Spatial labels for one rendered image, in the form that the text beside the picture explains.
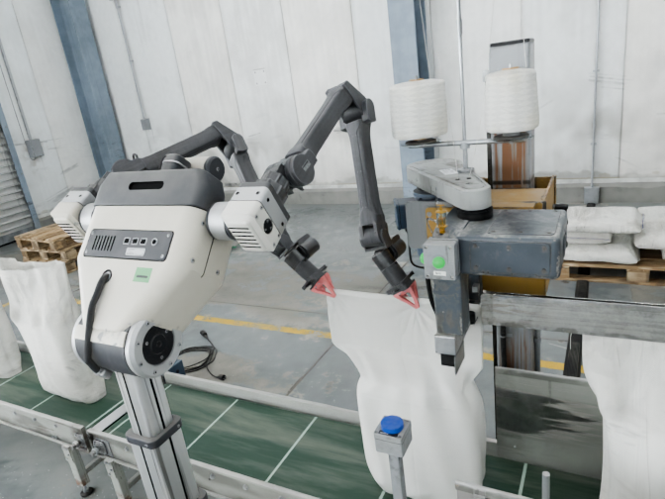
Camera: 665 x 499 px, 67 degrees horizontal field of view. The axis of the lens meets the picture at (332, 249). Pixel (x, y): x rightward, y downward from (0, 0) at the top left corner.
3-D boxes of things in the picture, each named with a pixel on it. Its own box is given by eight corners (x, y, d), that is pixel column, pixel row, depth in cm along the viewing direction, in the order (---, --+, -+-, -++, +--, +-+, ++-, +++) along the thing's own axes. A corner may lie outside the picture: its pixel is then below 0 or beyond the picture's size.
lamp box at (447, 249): (425, 278, 123) (422, 244, 120) (429, 271, 127) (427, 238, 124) (455, 280, 119) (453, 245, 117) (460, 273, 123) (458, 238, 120)
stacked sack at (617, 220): (544, 234, 393) (544, 217, 388) (552, 218, 426) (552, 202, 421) (644, 238, 358) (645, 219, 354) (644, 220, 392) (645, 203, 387)
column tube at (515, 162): (501, 506, 204) (488, 47, 149) (506, 484, 214) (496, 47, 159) (530, 514, 199) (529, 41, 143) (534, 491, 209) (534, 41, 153)
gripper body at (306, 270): (329, 267, 167) (313, 252, 168) (314, 279, 159) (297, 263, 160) (320, 279, 171) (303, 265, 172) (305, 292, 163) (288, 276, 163)
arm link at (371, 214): (334, 108, 153) (363, 96, 146) (346, 111, 158) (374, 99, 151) (355, 249, 151) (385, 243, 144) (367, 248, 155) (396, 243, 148)
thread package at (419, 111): (384, 145, 149) (378, 84, 143) (403, 136, 162) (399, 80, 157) (439, 142, 141) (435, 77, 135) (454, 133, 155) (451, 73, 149)
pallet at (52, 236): (17, 247, 608) (14, 236, 604) (104, 218, 703) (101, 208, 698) (55, 251, 565) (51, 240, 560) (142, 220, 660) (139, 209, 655)
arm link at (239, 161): (220, 152, 178) (228, 134, 169) (235, 149, 181) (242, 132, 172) (270, 259, 168) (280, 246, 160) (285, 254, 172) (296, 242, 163)
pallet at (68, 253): (22, 258, 612) (18, 247, 608) (104, 228, 712) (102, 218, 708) (66, 261, 573) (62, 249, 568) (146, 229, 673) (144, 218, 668)
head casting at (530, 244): (434, 333, 132) (427, 225, 123) (457, 294, 153) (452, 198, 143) (560, 348, 118) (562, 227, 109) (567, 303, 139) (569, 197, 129)
